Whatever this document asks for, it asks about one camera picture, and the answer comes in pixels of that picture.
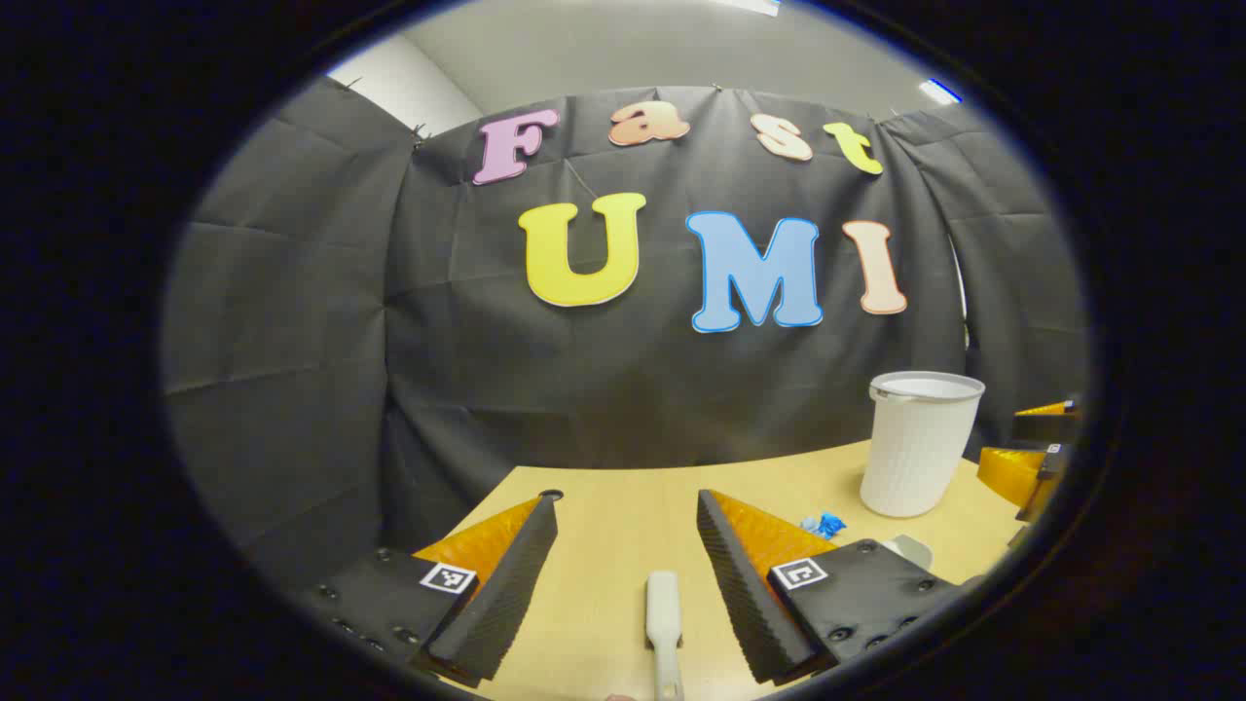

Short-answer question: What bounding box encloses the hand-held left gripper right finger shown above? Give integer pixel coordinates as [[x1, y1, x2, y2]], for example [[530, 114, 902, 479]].
[[697, 489, 975, 685]]

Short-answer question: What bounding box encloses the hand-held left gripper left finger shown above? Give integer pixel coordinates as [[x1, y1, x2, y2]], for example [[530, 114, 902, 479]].
[[311, 494, 560, 686]]

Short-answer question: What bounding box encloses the white ribbed garbage bin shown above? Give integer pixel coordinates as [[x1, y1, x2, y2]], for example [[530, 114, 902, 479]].
[[860, 371, 986, 519]]

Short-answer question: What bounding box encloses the grey plastic dustpan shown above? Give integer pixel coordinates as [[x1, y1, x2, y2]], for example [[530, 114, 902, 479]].
[[876, 534, 934, 572]]

